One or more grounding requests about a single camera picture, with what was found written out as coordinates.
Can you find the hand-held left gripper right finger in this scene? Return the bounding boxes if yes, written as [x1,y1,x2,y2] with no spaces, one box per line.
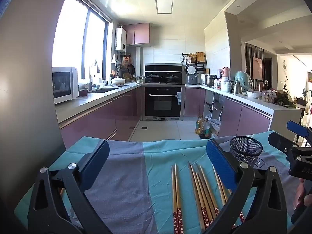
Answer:
[206,139,289,234]

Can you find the bunch of wooden chopsticks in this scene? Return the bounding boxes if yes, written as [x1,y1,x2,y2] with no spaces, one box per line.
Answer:
[171,161,245,234]

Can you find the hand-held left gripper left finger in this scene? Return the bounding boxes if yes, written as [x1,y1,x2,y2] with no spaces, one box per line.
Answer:
[27,140,110,234]

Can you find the leafy green vegetables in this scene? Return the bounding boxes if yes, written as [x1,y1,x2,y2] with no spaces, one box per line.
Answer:
[273,91,296,108]

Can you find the stainless steel pot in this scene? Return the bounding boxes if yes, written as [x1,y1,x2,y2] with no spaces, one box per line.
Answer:
[204,74,217,87]

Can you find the yellow cooking oil bottle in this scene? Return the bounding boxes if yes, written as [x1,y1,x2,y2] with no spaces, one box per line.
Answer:
[195,115,204,135]

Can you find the grey refrigerator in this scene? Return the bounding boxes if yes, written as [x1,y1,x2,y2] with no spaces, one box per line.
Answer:
[0,0,74,212]

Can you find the white water heater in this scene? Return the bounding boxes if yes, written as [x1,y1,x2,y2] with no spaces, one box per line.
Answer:
[115,27,127,52]

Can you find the dark slatted screen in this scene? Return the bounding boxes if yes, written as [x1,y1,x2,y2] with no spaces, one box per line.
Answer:
[245,43,265,81]

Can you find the black mesh utensil holder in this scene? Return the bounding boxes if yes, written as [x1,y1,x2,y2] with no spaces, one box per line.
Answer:
[230,136,264,168]

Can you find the clear plastic container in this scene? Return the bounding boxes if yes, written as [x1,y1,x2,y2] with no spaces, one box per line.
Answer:
[262,91,277,103]

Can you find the teal and grey tablecloth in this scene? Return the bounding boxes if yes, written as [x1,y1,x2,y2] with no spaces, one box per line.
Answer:
[14,130,303,234]

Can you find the grey rice cooker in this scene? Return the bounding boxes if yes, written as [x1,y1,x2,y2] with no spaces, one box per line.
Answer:
[186,64,198,85]

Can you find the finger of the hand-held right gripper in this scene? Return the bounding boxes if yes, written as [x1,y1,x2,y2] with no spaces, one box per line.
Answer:
[287,121,312,148]
[268,132,299,162]

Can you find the pink wall picture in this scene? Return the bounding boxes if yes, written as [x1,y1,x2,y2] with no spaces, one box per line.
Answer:
[252,57,264,81]

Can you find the dark cooking oil bottle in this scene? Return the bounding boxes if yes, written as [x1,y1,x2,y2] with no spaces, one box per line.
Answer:
[199,118,211,139]

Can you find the kitchen window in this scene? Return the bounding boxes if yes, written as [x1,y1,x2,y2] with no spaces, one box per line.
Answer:
[52,0,113,83]

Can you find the pink kitchen base cabinets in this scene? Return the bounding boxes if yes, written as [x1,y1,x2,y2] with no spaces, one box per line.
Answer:
[55,82,142,149]
[184,85,303,138]

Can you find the clear plastic bag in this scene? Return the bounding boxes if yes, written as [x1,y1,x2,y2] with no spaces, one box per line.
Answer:
[208,118,222,137]

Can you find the pink wall cabinet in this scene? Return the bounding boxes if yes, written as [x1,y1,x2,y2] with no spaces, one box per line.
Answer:
[122,23,151,46]

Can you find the white microwave oven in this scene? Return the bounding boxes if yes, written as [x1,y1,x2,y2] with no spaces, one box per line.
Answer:
[52,66,80,105]

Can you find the person's right hand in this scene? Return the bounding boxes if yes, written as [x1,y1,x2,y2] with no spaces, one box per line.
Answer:
[294,178,312,211]

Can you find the white casserole pot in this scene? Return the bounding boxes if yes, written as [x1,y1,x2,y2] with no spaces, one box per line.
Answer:
[111,77,126,87]

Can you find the black built-in oven stove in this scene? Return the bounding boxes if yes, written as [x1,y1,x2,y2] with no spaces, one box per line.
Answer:
[144,64,186,122]

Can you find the black wall rack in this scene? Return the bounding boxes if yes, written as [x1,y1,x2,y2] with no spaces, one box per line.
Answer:
[182,52,207,72]

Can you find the ceiling light panel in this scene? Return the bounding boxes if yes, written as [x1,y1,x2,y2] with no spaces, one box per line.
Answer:
[155,0,174,14]

